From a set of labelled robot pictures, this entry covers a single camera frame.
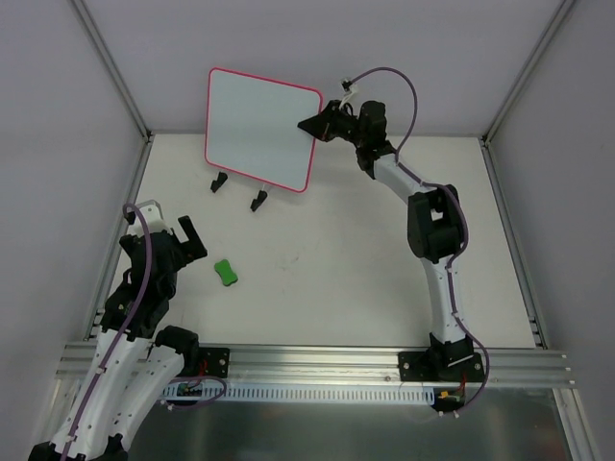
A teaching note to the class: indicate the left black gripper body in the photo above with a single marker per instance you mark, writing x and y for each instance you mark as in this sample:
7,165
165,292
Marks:
178,247

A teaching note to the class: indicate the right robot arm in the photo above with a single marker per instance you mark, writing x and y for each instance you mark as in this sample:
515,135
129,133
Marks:
436,232

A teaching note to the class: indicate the aluminium frame post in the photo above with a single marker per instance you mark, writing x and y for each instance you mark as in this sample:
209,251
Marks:
102,50
554,25

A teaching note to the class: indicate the wire whiteboard stand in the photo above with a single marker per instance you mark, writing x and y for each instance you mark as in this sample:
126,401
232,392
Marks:
256,203

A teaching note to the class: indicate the pink framed whiteboard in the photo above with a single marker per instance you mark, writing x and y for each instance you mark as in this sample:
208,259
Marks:
252,128

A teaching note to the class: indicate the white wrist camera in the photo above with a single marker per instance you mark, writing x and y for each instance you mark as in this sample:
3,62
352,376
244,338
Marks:
350,91
152,214

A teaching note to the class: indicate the left aluminium frame post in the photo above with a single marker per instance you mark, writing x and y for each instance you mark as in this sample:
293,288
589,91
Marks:
102,50

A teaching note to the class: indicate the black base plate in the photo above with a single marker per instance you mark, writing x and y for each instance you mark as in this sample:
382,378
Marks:
419,366
213,361

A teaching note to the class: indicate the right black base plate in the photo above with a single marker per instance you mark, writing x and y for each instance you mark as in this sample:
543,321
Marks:
419,366

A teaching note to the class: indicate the aluminium mounting rail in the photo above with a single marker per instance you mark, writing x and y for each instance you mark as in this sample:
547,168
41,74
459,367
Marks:
509,368

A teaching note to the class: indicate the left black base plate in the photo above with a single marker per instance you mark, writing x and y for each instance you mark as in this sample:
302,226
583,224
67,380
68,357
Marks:
213,361

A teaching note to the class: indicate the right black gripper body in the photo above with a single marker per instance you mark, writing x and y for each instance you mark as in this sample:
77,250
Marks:
331,123

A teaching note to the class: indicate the green whiteboard eraser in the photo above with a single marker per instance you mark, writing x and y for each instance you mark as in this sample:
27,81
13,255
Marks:
225,271

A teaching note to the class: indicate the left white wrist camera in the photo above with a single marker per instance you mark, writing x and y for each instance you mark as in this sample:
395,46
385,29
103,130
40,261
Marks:
152,214

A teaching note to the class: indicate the right aluminium frame post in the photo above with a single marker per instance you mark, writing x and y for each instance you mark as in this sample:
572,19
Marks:
554,25

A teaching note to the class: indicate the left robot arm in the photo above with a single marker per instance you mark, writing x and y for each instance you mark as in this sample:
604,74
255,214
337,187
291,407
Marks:
134,360

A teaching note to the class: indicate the white slotted cable duct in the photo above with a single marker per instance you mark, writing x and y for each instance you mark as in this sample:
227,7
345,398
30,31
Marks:
254,392

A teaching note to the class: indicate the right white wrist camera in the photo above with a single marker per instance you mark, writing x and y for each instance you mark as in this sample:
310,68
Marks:
350,91

